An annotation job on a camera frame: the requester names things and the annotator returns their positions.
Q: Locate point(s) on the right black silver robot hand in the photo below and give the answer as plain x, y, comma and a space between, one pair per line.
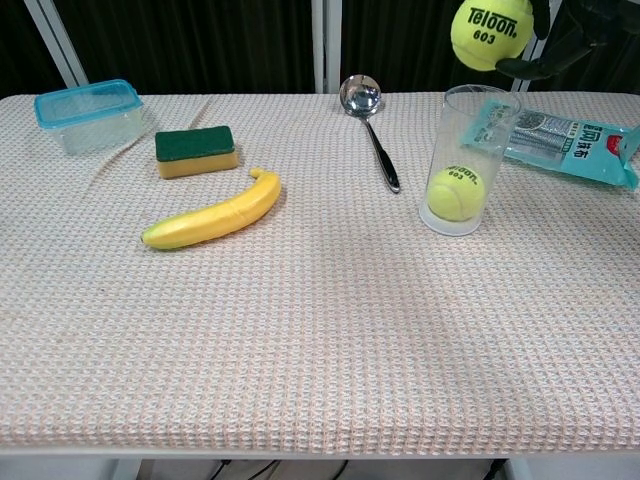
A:
575, 30

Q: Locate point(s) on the yellow tennis ball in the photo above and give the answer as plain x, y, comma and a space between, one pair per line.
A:
456, 195
492, 30

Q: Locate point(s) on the clear plastic cup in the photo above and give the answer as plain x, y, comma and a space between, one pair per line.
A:
452, 145

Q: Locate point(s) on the teal cleaning cloth package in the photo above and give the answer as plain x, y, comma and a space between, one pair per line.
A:
570, 145

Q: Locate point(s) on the dark pleated curtain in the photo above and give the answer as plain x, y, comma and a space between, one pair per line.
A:
200, 40

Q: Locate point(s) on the beige waffle tablecloth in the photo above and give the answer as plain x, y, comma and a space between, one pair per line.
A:
310, 325

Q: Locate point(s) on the green yellow sponge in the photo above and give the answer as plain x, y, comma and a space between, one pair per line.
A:
195, 150

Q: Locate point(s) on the yellow banana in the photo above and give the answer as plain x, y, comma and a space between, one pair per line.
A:
220, 215

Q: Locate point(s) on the clear box with blue rim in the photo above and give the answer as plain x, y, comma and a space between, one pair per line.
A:
87, 117

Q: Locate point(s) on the white window frame post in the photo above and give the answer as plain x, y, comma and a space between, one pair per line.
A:
325, 45
530, 50
57, 45

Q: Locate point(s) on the white table frame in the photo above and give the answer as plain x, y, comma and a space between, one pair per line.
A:
400, 457

